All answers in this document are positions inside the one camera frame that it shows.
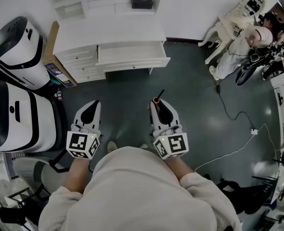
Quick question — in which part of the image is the person's beige shirt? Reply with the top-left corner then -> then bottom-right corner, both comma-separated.
38,146 -> 243,231

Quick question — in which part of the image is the person's left forearm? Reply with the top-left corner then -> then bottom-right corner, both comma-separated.
64,156 -> 91,193

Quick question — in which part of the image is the person's right forearm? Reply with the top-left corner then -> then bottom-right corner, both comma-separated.
165,156 -> 195,181

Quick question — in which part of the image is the wide white drawer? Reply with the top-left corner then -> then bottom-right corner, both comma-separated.
95,41 -> 171,72

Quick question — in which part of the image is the black power cable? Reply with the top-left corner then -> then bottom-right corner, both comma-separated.
216,78 -> 256,131

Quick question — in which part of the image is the white chair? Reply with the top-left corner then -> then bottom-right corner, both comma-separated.
13,150 -> 72,199

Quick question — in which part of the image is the white desk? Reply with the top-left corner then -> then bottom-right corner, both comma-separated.
52,15 -> 171,84

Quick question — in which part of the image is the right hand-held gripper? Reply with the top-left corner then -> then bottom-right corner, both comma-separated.
148,99 -> 190,160

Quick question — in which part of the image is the white and black machine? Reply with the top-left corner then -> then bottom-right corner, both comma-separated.
0,80 -> 61,153
0,16 -> 51,90

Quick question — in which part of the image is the white cable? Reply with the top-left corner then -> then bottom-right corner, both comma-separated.
194,123 -> 280,173

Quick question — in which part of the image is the small white pedestal drawer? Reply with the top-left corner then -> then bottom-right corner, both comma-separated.
66,61 -> 98,74
60,47 -> 96,64
72,70 -> 104,82

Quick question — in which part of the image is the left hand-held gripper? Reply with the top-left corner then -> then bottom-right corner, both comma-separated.
66,100 -> 102,160

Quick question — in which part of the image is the black tissue box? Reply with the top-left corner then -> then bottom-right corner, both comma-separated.
131,0 -> 154,9

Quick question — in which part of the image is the flat cardboard box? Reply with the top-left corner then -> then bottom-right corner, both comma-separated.
42,21 -> 77,88

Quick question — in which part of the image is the black office chair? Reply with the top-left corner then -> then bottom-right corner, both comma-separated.
215,177 -> 277,215
0,181 -> 49,226

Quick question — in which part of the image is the orange black screwdriver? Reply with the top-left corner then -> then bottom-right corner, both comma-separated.
147,89 -> 166,124

